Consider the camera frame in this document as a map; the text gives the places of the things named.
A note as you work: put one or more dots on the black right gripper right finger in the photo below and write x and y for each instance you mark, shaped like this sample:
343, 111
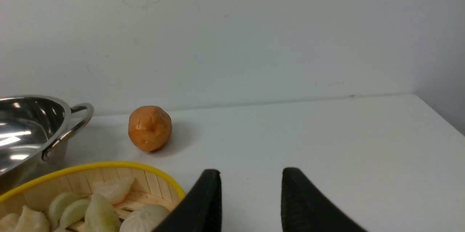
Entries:
304, 208

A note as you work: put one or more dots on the stainless steel pot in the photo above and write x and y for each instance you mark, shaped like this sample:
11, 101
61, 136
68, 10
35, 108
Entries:
34, 135

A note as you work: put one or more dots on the brown potato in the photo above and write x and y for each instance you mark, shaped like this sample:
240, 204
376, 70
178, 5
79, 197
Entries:
149, 128

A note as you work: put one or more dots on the white round bun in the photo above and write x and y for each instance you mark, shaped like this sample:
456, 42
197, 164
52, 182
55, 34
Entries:
145, 219

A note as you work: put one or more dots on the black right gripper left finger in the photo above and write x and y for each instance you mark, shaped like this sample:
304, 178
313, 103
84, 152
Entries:
200, 210

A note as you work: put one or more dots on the white translucent dumpling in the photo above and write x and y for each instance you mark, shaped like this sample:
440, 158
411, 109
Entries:
114, 191

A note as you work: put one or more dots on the yellow rimmed bamboo steamer basket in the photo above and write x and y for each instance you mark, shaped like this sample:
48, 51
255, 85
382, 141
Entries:
151, 186

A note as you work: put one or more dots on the pale green dumpling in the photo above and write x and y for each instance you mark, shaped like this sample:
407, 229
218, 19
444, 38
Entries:
101, 216
59, 204
74, 213

